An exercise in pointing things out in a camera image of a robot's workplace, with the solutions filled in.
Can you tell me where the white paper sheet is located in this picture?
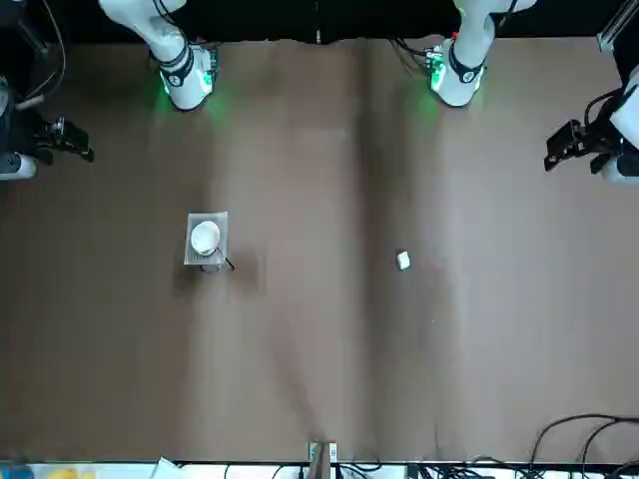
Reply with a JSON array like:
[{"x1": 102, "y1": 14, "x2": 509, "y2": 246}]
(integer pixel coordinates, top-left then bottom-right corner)
[{"x1": 149, "y1": 454, "x2": 182, "y2": 479}]

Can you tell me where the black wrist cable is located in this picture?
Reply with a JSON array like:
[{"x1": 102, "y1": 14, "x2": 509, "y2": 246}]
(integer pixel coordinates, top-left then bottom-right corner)
[{"x1": 584, "y1": 91, "x2": 628, "y2": 134}]

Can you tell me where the aluminium frame profile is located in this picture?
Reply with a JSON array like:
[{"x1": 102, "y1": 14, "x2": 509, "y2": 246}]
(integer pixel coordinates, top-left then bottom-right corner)
[
  {"x1": 597, "y1": 5, "x2": 633, "y2": 51},
  {"x1": 308, "y1": 440, "x2": 337, "y2": 479}
]

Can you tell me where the white ceramic crucible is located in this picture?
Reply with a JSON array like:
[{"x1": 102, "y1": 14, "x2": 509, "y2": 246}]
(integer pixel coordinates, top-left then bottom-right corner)
[{"x1": 189, "y1": 221, "x2": 223, "y2": 254}]

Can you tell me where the black looped cable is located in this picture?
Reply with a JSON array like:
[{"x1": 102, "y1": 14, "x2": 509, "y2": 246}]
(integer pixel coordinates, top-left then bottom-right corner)
[{"x1": 527, "y1": 412, "x2": 639, "y2": 479}]

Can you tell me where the yellow plastic box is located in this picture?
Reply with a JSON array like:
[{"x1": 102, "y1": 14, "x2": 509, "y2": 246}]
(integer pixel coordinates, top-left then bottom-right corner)
[{"x1": 27, "y1": 463, "x2": 104, "y2": 479}]

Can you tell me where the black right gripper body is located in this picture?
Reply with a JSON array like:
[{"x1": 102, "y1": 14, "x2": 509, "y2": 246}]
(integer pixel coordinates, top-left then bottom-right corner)
[{"x1": 29, "y1": 117, "x2": 69, "y2": 146}]

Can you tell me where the black base cable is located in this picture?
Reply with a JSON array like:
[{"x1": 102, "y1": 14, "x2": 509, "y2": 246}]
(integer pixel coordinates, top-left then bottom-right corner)
[{"x1": 396, "y1": 38, "x2": 435, "y2": 69}]

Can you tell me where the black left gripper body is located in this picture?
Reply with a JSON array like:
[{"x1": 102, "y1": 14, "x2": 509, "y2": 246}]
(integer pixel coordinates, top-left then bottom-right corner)
[{"x1": 579, "y1": 122, "x2": 625, "y2": 157}]

